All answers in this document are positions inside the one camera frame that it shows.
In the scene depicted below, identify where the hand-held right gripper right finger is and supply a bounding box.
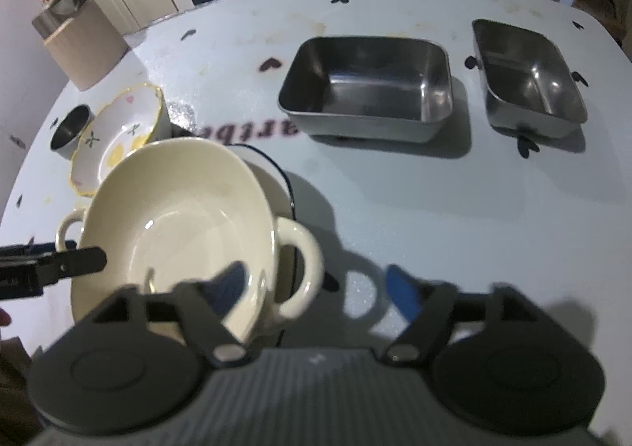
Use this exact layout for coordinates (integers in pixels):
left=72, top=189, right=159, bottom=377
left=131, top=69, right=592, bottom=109
left=382, top=264, right=548, bottom=369

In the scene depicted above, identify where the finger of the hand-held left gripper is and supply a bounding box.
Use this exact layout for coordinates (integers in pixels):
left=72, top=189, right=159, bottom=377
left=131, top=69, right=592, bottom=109
left=34, top=247, right=108, bottom=287

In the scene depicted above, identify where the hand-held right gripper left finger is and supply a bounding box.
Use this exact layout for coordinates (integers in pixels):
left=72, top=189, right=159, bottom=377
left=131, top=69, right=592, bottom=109
left=91, top=262, right=248, bottom=369

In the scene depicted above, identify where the cream bowl with handles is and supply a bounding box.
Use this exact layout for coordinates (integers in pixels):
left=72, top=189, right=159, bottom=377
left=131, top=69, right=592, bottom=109
left=55, top=138, right=325, bottom=346

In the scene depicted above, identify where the white plate with dark rim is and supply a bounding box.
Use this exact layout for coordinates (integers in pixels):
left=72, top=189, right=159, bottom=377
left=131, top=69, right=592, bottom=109
left=226, top=143, right=298, bottom=348

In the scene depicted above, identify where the small steel bowl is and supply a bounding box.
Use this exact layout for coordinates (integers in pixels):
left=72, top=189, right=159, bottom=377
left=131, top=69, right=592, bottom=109
left=50, top=104, right=96, bottom=161

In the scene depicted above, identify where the floral yellow-rimmed bowl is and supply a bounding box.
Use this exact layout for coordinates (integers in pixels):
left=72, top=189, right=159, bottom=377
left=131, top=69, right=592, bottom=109
left=68, top=83, right=167, bottom=198

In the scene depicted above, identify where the rectangular steel tray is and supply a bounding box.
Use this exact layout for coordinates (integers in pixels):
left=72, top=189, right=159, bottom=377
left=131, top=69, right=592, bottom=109
left=277, top=34, right=454, bottom=144

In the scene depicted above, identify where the steel tray with compartment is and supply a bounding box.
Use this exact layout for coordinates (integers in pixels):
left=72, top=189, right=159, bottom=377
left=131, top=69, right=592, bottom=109
left=471, top=19, right=589, bottom=139

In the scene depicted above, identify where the beige canister with metal lid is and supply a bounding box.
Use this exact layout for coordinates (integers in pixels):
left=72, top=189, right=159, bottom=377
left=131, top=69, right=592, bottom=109
left=32, top=0, right=130, bottom=92

